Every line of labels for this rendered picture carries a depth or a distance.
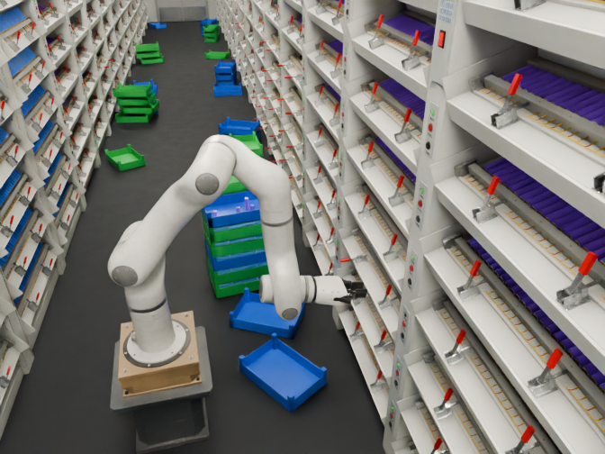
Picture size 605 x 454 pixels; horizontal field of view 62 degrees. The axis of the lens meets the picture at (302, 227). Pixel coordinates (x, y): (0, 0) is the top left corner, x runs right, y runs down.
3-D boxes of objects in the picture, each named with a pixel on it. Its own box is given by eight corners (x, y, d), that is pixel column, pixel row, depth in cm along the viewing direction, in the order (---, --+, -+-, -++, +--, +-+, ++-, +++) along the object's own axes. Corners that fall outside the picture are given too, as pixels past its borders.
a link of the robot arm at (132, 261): (147, 266, 156) (131, 301, 143) (113, 245, 152) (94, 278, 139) (246, 157, 135) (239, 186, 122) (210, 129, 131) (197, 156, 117)
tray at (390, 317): (399, 352, 155) (391, 332, 150) (345, 248, 206) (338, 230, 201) (458, 327, 155) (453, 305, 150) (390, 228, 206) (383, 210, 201)
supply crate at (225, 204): (209, 229, 227) (207, 213, 223) (201, 208, 243) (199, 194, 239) (272, 217, 236) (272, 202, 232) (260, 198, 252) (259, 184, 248)
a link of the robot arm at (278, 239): (300, 235, 130) (306, 321, 147) (289, 204, 143) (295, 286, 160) (266, 240, 129) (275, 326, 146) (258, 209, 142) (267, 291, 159)
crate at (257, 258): (213, 272, 239) (212, 258, 235) (205, 249, 256) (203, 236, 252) (274, 259, 248) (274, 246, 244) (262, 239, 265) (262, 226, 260)
